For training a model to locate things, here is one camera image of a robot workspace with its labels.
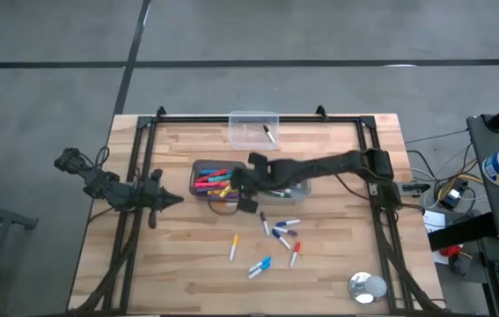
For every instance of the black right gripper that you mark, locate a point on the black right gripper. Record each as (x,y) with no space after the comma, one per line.
(258,178)

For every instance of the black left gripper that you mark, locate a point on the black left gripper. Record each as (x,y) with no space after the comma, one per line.
(154,198)

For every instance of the yellow Sharpie highlighter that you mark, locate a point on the yellow Sharpie highlighter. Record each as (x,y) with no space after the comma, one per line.
(227,191)

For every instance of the teal highlighter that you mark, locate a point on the teal highlighter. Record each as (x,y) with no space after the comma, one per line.
(220,178)

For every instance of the violet highlighter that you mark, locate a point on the violet highlighter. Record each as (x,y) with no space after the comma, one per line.
(225,197)

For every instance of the orange-yellow highlighter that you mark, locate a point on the orange-yellow highlighter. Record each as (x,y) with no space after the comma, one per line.
(213,192)

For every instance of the red highlighter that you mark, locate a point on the red highlighter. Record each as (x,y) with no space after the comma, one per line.
(209,177)

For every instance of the blue highlighter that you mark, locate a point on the blue highlighter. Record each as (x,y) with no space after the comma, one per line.
(209,171)

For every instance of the pink highlighter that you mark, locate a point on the pink highlighter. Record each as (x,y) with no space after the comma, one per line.
(207,185)

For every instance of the black cap white marker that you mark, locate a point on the black cap white marker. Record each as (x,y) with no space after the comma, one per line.
(269,133)

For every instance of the yellow cap white marker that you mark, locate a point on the yellow cap white marker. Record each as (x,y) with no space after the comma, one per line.
(233,248)

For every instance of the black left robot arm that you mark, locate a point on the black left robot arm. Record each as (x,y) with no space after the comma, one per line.
(99,182)

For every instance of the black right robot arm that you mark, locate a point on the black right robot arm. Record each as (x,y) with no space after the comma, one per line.
(319,166)

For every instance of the orange cap white marker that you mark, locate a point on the orange cap white marker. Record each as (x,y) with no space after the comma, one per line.
(231,204)

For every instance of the dark grey plastic bin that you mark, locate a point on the dark grey plastic bin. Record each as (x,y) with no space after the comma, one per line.
(192,165)

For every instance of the dark blue cap white marker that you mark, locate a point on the dark blue cap white marker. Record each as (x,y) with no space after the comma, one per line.
(281,240)
(288,223)

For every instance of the pale plastic bin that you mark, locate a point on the pale plastic bin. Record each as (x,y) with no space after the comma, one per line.
(306,189)

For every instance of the red cap white marker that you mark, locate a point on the red cap white marker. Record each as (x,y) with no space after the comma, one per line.
(295,255)

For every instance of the shiny metal round container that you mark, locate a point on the shiny metal round container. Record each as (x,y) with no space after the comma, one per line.
(365,287)

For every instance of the grey black table clamp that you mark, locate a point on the grey black table clamp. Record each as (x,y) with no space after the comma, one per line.
(414,188)

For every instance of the white paper sheet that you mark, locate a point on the white paper sheet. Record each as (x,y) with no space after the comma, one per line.
(434,221)

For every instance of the blue white power adapter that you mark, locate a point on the blue white power adapter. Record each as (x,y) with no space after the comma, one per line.
(451,197)

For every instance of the small red object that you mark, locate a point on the small red object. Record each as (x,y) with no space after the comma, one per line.
(450,252)

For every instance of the small grey object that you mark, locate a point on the small grey object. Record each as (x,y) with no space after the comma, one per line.
(460,264)

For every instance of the black triangular frame clamp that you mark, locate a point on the black triangular frame clamp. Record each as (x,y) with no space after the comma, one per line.
(160,111)
(320,111)

